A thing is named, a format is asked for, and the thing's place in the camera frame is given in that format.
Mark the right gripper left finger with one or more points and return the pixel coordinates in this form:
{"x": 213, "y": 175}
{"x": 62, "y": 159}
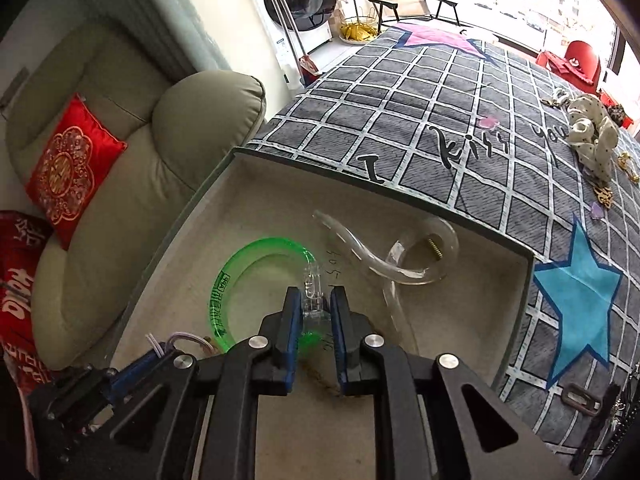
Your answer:
{"x": 262, "y": 365}

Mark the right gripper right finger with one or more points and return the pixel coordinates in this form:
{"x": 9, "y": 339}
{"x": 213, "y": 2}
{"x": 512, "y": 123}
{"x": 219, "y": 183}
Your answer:
{"x": 368, "y": 365}

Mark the green plastic bangle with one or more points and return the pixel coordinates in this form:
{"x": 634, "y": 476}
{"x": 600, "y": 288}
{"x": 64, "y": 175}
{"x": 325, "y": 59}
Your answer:
{"x": 251, "y": 282}

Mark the clear plastic hair comb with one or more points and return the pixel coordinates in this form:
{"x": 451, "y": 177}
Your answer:
{"x": 437, "y": 233}

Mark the grey open storage box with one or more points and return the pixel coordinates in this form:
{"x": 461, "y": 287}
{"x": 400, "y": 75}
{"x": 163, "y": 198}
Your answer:
{"x": 314, "y": 432}

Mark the beige leather armchair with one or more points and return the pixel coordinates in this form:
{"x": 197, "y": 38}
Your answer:
{"x": 177, "y": 133}

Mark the grey plaid bedspread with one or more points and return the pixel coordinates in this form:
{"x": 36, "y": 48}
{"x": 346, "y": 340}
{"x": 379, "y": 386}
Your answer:
{"x": 477, "y": 134}

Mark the red embroidered cushion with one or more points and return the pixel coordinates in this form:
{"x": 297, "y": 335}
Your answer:
{"x": 74, "y": 163}

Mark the cream polka dot scrunchie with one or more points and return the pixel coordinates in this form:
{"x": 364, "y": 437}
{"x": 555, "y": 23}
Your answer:
{"x": 593, "y": 136}

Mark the dark patterned scrunchie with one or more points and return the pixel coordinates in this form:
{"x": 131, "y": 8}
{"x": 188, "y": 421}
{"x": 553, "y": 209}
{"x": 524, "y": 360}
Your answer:
{"x": 617, "y": 114}

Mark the red plastic chair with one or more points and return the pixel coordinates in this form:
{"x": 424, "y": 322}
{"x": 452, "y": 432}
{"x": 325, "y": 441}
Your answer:
{"x": 580, "y": 66}

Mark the white washing machine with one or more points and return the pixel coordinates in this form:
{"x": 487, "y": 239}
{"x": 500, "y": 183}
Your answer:
{"x": 295, "y": 10}

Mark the red handled mop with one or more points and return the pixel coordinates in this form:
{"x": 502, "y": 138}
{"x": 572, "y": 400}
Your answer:
{"x": 296, "y": 65}

